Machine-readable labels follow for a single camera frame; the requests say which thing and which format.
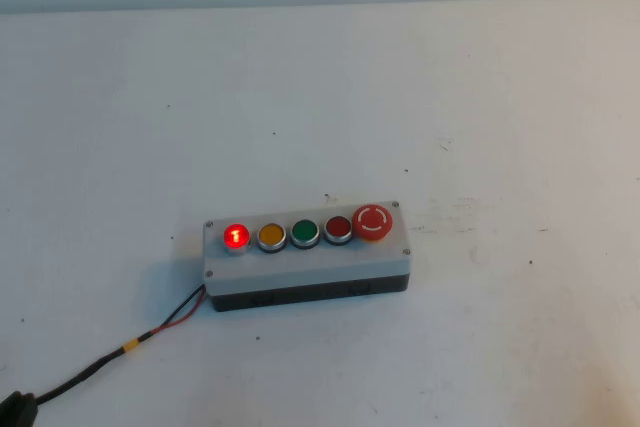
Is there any yellow push button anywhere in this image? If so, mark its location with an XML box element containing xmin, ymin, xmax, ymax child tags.
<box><xmin>256</xmin><ymin>222</ymin><xmax>289</xmax><ymax>254</ymax></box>

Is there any red mushroom emergency stop button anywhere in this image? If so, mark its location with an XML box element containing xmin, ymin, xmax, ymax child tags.
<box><xmin>351</xmin><ymin>203</ymin><xmax>395</xmax><ymax>244</ymax></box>

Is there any grey black button control box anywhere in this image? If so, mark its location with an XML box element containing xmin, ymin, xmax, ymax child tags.
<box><xmin>202</xmin><ymin>200</ymin><xmax>412</xmax><ymax>313</ymax></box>

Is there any green push button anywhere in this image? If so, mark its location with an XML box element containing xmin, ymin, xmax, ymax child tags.
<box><xmin>289</xmin><ymin>218</ymin><xmax>321</xmax><ymax>251</ymax></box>

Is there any red flat push button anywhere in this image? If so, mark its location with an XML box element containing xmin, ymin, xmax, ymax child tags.
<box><xmin>323</xmin><ymin>215</ymin><xmax>355</xmax><ymax>247</ymax></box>

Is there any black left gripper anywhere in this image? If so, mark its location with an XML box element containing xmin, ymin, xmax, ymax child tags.
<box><xmin>0</xmin><ymin>390</ymin><xmax>39</xmax><ymax>427</ymax></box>

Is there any black power cable red wire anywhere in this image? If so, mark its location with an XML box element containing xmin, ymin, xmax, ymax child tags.
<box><xmin>30</xmin><ymin>284</ymin><xmax>208</xmax><ymax>406</ymax></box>

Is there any red indicator lamp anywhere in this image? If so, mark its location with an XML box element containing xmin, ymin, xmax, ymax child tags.
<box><xmin>222</xmin><ymin>222</ymin><xmax>251</xmax><ymax>255</ymax></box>

